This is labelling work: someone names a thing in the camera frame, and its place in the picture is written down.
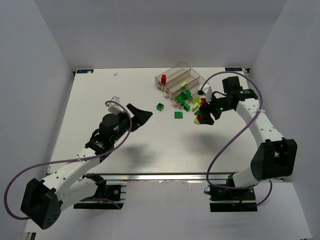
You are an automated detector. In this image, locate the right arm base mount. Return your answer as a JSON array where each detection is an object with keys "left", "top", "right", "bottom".
[{"left": 203, "top": 185, "right": 258, "bottom": 213}]

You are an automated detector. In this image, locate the dark green brick on table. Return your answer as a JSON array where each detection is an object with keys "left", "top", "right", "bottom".
[{"left": 183, "top": 104, "right": 191, "bottom": 112}]

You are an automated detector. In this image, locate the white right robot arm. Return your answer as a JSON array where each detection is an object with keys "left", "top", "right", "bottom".
[{"left": 197, "top": 76, "right": 298, "bottom": 190}]

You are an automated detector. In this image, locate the lime lego brick upper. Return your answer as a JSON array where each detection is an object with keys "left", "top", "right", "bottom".
[{"left": 192, "top": 98, "right": 202, "bottom": 105}]

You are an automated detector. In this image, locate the green flat lego brick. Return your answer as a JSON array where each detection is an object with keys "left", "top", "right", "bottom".
[{"left": 174, "top": 111, "right": 183, "bottom": 119}]

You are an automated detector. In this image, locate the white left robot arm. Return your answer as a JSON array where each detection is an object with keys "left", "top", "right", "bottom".
[{"left": 20, "top": 103, "right": 153, "bottom": 230}]

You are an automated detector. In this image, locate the red yellow green lego stack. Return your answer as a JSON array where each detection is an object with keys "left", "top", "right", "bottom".
[{"left": 180, "top": 81, "right": 188, "bottom": 89}]

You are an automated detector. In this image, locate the green stepped lego brick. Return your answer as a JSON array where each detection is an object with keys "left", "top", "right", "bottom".
[{"left": 181, "top": 89, "right": 193, "bottom": 101}]

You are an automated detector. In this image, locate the green square lego brick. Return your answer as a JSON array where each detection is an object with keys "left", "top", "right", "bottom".
[{"left": 156, "top": 103, "right": 164, "bottom": 111}]

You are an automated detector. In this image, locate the clear three-compartment organizer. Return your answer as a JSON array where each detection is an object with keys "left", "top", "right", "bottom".
[{"left": 155, "top": 61, "right": 205, "bottom": 109}]

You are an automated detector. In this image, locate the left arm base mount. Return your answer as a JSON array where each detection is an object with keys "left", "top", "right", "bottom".
[{"left": 73, "top": 184, "right": 127, "bottom": 210}]

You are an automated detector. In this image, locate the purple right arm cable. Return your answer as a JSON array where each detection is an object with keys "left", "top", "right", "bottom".
[{"left": 198, "top": 71, "right": 273, "bottom": 206}]

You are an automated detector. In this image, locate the green lego brick middle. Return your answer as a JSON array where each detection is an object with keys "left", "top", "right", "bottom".
[{"left": 175, "top": 94, "right": 185, "bottom": 106}]

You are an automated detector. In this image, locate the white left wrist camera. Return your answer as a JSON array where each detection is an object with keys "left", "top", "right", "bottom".
[{"left": 105, "top": 96, "right": 123, "bottom": 115}]

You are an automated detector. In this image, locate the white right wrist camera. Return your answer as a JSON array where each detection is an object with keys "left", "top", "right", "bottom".
[{"left": 197, "top": 83, "right": 213, "bottom": 103}]

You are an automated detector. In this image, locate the red lego brick stack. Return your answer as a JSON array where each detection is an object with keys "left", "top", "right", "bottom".
[{"left": 160, "top": 74, "right": 167, "bottom": 85}]

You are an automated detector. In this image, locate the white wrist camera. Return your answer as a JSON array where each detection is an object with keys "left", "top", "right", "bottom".
[
  {"left": 105, "top": 96, "right": 123, "bottom": 115},
  {"left": 197, "top": 83, "right": 213, "bottom": 103}
]

